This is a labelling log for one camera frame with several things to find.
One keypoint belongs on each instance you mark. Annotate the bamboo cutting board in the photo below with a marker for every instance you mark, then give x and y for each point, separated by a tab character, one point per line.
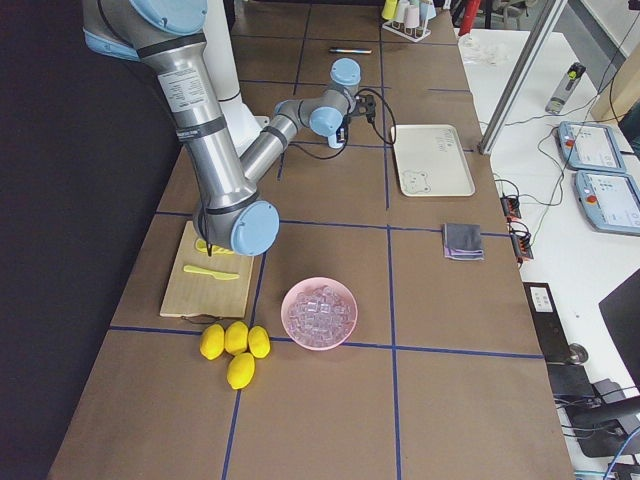
192	295

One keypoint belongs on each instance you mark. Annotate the pile of clear ice cubes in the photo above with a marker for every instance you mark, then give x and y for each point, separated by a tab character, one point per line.
320	310

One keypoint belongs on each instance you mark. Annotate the aluminium frame post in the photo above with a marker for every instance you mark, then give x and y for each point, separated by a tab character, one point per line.
549	16

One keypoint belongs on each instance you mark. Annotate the yellow plastic knife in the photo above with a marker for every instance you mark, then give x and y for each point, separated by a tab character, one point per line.
217	275

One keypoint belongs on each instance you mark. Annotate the grey purple folded cloth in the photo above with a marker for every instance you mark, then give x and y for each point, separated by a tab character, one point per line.
462	242

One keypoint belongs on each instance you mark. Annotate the yellow-green upturned cup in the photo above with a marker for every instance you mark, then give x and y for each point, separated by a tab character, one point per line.
389	9

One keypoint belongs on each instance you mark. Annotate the upper teach pendant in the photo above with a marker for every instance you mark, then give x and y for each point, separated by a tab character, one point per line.
590	146

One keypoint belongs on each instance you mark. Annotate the whole lemon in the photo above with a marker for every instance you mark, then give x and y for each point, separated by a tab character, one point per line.
241	370
212	342
259	343
236	338

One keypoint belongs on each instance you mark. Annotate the pink bowl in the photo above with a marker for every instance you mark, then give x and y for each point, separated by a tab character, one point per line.
320	315

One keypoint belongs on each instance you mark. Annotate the lower teach pendant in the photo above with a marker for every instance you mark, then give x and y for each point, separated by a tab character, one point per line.
610	201

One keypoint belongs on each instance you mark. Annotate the teach pendant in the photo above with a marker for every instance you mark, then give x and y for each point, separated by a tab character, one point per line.
590	146
610	201

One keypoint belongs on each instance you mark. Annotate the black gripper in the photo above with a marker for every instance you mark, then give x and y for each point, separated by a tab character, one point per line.
342	135

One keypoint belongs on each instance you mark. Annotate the white wire cup rack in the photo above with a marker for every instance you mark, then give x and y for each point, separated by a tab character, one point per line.
414	35

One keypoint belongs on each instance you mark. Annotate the steel muddler black head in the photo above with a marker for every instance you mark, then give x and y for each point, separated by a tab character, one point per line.
351	51

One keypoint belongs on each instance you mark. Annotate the lemon slices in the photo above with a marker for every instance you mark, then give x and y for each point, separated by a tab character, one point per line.
203	247

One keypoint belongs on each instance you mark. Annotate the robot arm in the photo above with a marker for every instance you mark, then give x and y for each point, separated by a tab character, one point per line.
327	115
186	44

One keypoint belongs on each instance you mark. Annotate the cream bear tray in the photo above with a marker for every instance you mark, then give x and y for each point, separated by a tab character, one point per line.
430	161

